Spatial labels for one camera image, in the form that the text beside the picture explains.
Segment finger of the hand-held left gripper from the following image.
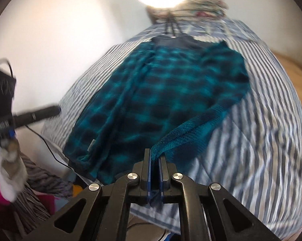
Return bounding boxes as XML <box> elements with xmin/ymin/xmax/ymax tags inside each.
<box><xmin>13</xmin><ymin>105</ymin><xmax>60</xmax><ymax>129</ymax></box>

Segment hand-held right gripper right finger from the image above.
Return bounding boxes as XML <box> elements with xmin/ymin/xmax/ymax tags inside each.
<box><xmin>159</xmin><ymin>157</ymin><xmax>282</xmax><ymax>241</ymax></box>

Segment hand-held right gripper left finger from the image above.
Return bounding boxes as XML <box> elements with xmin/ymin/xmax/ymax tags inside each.
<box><xmin>23</xmin><ymin>149</ymin><xmax>151</xmax><ymax>241</ymax></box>

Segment teal plaid fleece jacket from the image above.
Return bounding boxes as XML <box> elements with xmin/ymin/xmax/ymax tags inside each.
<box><xmin>63</xmin><ymin>36</ymin><xmax>251</xmax><ymax>185</ymax></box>

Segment person's left hand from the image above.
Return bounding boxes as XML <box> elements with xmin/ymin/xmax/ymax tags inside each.
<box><xmin>0</xmin><ymin>139</ymin><xmax>28</xmax><ymax>202</ymax></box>

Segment person's striped pants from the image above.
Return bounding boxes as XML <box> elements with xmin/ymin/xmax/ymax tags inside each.
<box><xmin>11</xmin><ymin>153</ymin><xmax>73</xmax><ymax>234</ymax></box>

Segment blue white striped blanket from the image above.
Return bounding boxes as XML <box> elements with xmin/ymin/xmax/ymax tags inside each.
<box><xmin>40</xmin><ymin>17</ymin><xmax>302</xmax><ymax>240</ymax></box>

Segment blue checkered bedsheet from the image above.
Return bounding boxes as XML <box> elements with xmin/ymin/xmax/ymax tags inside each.
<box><xmin>131</xmin><ymin>17</ymin><xmax>244</xmax><ymax>43</ymax></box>

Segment black tripod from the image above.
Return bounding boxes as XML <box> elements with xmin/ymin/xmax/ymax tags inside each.
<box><xmin>163</xmin><ymin>9</ymin><xmax>184</xmax><ymax>37</ymax></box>

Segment folded floral quilt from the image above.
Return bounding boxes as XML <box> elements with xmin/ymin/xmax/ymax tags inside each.
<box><xmin>176</xmin><ymin>0</ymin><xmax>229</xmax><ymax>19</ymax></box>

